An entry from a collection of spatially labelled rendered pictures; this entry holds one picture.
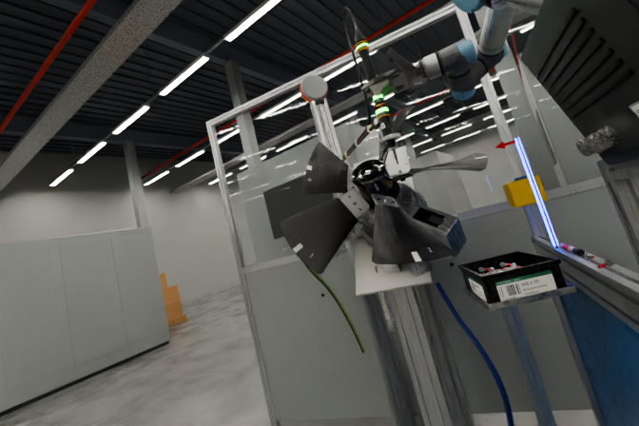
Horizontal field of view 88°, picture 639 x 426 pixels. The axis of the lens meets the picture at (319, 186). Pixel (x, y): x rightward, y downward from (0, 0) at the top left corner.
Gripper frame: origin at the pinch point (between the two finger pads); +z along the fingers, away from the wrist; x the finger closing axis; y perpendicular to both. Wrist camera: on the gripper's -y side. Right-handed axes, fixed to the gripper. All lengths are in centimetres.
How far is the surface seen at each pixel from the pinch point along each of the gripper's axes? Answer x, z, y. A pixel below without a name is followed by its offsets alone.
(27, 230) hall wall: 451, 1146, -192
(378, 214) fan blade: -14.9, 4.5, 44.0
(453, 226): -5, -14, 53
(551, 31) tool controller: -71, -32, 31
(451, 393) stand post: 31, 7, 117
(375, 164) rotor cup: -2.6, 4.0, 27.1
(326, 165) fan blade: 7.3, 24.4, 20.1
